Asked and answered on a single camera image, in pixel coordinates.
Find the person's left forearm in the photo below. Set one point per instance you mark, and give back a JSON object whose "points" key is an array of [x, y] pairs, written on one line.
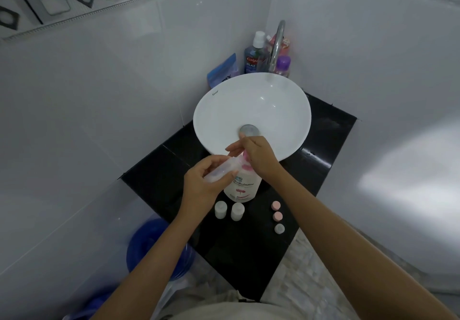
{"points": [[151, 269]]}

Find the person's right hand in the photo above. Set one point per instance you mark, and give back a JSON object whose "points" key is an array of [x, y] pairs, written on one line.
{"points": [[264, 156]]}

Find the person's right forearm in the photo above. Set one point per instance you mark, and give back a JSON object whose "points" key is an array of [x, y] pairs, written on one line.
{"points": [[352, 251]]}

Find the metal sink drain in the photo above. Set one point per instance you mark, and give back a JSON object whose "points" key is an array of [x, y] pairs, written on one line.
{"points": [[249, 129]]}

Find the pink cap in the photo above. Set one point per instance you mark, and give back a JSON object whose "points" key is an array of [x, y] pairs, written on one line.
{"points": [[276, 205], [277, 216]]}

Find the person's white printed shirt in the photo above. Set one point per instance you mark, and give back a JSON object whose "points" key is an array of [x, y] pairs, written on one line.
{"points": [[230, 312]]}

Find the person's left hand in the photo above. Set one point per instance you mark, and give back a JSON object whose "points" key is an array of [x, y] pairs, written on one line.
{"points": [[197, 194]]}

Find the purple capped bottle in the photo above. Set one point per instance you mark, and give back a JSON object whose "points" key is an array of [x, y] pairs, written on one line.
{"points": [[283, 62]]}

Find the blue pouch packet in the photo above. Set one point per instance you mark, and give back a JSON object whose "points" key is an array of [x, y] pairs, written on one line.
{"points": [[221, 73]]}

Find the chrome faucet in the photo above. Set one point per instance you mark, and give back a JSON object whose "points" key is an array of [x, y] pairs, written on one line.
{"points": [[278, 36]]}

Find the pink red tube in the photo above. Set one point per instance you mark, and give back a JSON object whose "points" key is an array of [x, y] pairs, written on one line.
{"points": [[285, 45]]}

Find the blue plastic bucket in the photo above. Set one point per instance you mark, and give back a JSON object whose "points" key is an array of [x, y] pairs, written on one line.
{"points": [[143, 244]]}

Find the white ceramic sink basin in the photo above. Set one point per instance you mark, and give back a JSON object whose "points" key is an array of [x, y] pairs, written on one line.
{"points": [[251, 100]]}

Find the white cap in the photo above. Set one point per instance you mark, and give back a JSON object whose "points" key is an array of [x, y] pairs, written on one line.
{"points": [[279, 229]]}

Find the blue mouthwash bottle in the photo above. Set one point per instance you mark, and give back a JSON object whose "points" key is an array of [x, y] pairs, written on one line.
{"points": [[251, 64]]}

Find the small translucent bottle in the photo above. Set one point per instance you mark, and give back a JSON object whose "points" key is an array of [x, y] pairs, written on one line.
{"points": [[220, 210], [224, 168], [237, 212]]}

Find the white hand sanitizer pump bottle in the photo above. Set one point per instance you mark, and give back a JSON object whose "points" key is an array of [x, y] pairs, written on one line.
{"points": [[242, 187]]}

